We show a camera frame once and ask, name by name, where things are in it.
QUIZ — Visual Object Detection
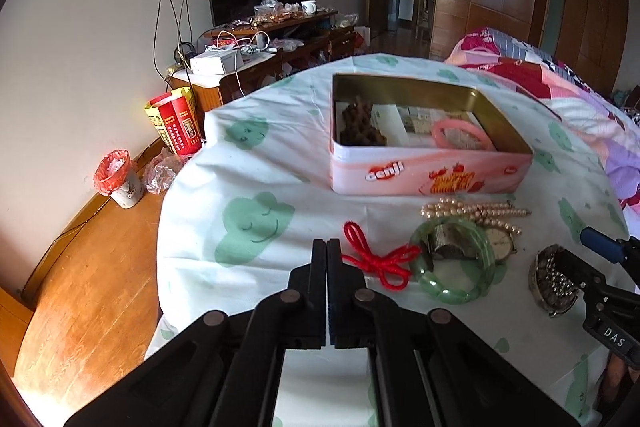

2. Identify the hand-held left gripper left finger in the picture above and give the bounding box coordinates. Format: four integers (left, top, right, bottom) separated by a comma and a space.
64, 238, 328, 427

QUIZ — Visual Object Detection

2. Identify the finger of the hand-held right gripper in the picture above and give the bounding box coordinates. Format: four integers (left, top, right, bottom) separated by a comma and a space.
549, 249, 607, 294
579, 226, 640, 265

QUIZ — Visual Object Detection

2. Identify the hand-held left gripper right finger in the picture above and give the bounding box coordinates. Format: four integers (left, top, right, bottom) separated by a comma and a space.
326, 238, 581, 427

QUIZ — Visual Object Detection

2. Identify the silver bead bracelet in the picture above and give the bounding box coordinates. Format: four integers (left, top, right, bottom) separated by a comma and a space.
528, 244, 583, 319

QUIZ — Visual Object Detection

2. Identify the red knotted cord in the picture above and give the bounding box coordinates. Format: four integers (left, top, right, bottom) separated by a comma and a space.
342, 221, 423, 293

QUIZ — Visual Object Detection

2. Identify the green jade bangle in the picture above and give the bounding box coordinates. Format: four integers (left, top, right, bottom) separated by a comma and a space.
409, 216, 497, 304

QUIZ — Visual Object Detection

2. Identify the silver mesh band watch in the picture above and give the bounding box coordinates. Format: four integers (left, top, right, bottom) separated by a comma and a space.
429, 224, 482, 262

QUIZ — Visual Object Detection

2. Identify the pink metal tin box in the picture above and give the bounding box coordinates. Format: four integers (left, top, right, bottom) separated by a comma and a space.
330, 73, 535, 196

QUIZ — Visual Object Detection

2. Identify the pearl necklace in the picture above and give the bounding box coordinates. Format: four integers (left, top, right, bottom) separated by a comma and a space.
421, 199, 533, 238

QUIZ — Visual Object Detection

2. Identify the person's right hand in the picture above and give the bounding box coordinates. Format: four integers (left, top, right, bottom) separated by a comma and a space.
605, 352, 638, 415

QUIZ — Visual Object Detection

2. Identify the white sheet with green prints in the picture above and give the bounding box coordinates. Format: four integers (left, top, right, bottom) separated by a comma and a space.
145, 53, 640, 427

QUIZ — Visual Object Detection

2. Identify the patchwork quilt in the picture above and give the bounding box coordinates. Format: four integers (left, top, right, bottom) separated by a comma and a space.
444, 26, 640, 210

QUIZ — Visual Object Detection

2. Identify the pink bangle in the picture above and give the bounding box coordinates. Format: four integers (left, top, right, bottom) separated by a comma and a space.
431, 118, 497, 152

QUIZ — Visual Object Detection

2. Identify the crumpled clear plastic bag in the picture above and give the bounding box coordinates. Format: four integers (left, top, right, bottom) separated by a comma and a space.
144, 149, 191, 195

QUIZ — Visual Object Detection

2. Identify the red and yellow bag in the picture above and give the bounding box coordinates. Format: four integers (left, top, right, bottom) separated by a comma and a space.
145, 87, 203, 156

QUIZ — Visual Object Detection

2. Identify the trash bin with red bag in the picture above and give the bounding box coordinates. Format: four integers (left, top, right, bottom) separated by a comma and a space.
93, 149, 146, 208

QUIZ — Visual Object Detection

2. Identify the wooden cabinet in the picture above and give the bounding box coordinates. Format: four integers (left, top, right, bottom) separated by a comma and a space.
167, 9, 368, 112

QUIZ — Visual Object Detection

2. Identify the white box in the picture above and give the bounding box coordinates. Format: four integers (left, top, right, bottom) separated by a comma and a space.
190, 51, 245, 75

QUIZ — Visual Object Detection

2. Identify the wooden wardrobe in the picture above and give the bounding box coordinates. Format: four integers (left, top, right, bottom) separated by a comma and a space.
430, 0, 631, 95

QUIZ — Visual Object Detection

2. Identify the white paper bag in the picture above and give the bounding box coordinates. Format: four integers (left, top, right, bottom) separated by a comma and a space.
352, 26, 371, 55

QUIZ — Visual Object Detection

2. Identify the brown wooden bead bracelet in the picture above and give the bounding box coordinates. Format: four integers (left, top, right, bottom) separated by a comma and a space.
339, 101, 390, 146

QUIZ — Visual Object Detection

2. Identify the black power cable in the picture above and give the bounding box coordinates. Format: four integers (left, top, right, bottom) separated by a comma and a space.
152, 0, 171, 80
174, 0, 195, 60

